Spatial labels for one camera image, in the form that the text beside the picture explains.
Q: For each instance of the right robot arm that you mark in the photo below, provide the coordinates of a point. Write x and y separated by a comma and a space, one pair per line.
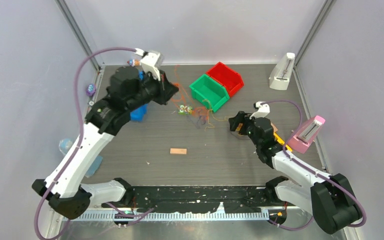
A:
329, 199

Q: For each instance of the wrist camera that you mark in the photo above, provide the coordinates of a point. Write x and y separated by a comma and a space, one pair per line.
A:
262, 109
151, 62

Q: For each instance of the green plastic bin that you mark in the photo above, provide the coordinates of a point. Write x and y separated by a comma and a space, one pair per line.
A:
209, 92

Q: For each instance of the clear plastic container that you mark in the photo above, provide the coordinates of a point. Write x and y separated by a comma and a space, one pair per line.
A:
65, 145

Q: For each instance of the purple round toy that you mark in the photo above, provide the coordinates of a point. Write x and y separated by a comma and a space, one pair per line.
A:
90, 90

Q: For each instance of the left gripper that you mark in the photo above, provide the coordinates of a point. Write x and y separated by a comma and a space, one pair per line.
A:
167, 89

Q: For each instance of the green monster toy block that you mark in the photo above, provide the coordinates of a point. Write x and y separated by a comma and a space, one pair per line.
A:
185, 109

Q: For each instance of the white metronome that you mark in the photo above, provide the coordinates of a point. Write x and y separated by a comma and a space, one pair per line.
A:
280, 76

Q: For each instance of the small wooden block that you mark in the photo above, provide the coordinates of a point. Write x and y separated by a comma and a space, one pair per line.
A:
178, 151

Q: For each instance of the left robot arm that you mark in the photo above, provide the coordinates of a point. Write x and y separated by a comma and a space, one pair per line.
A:
129, 90

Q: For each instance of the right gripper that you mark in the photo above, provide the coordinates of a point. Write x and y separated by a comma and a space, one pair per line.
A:
241, 117

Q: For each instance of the blue plastic bin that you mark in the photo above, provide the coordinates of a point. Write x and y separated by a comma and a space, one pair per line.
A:
138, 114

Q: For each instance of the yellow ladder toy right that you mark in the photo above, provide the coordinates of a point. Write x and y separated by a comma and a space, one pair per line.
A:
281, 141

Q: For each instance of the pink metronome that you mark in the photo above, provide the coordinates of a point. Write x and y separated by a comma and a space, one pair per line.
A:
306, 134

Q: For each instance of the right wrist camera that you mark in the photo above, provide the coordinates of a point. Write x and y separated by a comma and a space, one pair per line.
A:
262, 109

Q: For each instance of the red plastic bin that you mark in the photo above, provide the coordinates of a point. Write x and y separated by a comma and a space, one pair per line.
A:
231, 80

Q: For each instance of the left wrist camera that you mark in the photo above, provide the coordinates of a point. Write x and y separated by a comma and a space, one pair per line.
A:
151, 62

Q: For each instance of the small colourful figurine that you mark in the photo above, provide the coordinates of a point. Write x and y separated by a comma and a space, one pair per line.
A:
134, 62

